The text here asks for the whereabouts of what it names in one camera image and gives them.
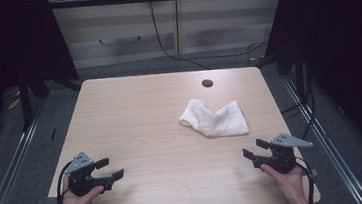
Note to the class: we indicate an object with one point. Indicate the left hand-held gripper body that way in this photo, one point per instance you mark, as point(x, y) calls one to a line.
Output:
point(83, 183)

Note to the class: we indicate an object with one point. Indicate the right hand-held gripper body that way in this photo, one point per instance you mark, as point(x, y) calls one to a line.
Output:
point(283, 159)

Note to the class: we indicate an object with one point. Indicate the white towel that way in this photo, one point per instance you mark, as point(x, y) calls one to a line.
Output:
point(216, 120)

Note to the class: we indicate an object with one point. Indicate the person's right hand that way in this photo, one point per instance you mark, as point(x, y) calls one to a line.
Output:
point(290, 183)

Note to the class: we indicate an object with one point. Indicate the grey tape strip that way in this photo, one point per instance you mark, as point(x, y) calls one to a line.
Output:
point(314, 172)
point(49, 201)

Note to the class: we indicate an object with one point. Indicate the small black floor object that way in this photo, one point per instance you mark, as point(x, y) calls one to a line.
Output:
point(53, 134)

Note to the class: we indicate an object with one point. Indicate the black metal stand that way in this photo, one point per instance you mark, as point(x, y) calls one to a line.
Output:
point(25, 100)

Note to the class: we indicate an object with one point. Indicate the yellow floor tape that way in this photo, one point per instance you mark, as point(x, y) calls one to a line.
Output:
point(14, 103)

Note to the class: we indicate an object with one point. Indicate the black curtain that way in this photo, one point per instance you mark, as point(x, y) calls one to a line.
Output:
point(3, 48)
point(348, 49)

